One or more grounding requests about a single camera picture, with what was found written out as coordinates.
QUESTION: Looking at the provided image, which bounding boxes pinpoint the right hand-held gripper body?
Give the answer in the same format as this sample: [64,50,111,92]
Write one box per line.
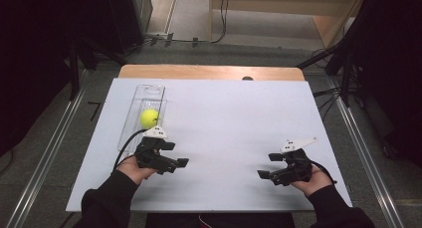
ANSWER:
[270,136,318,187]

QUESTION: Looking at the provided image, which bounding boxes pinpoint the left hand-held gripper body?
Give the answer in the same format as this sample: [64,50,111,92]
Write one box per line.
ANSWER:
[133,125,180,175]

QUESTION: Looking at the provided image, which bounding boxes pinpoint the yellow tennis ball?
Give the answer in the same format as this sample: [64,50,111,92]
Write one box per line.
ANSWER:
[139,108,160,130]

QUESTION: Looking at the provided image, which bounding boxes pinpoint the clear plastic tray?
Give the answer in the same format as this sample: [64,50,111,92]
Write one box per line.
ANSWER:
[117,84,167,154]

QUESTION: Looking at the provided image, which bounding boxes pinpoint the person's left hand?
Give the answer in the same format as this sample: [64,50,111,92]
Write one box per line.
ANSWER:
[116,155,159,186]

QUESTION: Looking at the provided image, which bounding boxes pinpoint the person's right hand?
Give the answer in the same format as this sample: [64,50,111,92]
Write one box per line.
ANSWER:
[290,164,333,198]

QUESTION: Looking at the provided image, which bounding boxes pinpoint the white board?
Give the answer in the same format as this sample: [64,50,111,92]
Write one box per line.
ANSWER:
[65,78,353,213]

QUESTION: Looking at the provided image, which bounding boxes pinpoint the wooden table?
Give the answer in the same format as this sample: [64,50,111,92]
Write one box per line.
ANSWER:
[117,64,306,82]

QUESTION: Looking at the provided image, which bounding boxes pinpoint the black metal stand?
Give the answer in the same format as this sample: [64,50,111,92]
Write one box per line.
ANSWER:
[66,35,127,102]
[296,38,353,107]

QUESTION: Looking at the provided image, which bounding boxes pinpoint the dark cabinet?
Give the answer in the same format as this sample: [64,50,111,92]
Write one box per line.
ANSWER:
[105,0,154,55]

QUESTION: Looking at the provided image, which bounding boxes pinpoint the black curtain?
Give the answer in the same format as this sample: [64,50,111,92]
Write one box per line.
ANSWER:
[0,0,112,157]
[344,0,422,169]

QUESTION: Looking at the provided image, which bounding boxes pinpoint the light wooden platform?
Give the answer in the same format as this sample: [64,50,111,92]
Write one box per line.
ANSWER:
[208,0,367,49]

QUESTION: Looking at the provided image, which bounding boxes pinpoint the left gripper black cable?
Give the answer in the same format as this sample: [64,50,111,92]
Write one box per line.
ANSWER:
[112,127,149,171]

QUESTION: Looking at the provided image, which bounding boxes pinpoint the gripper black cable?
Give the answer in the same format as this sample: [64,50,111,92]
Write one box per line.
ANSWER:
[112,127,149,171]
[308,158,338,185]

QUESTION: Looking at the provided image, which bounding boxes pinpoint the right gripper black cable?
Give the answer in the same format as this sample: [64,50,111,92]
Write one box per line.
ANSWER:
[308,158,338,185]

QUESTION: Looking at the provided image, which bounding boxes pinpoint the metal floor rail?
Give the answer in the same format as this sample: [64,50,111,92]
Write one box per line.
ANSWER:
[331,95,406,228]
[6,85,88,228]

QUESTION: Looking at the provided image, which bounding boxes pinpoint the bundle of black cables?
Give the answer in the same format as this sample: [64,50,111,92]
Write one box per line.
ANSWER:
[313,86,343,120]

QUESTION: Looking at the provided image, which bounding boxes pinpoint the black floor cable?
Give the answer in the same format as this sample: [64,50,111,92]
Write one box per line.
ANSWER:
[185,0,232,45]

